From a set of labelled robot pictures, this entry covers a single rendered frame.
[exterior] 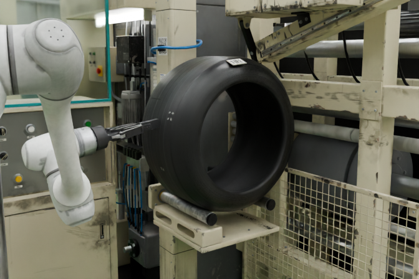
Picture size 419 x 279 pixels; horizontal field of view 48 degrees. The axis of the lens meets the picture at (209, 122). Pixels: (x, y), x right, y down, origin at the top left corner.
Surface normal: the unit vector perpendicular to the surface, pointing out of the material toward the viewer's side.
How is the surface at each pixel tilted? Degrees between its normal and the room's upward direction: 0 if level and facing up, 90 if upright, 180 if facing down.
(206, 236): 90
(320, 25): 90
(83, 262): 90
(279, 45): 90
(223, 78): 80
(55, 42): 57
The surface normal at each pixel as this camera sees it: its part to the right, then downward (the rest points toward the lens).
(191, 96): -0.10, -0.30
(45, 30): 0.51, -0.36
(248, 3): -0.82, 0.08
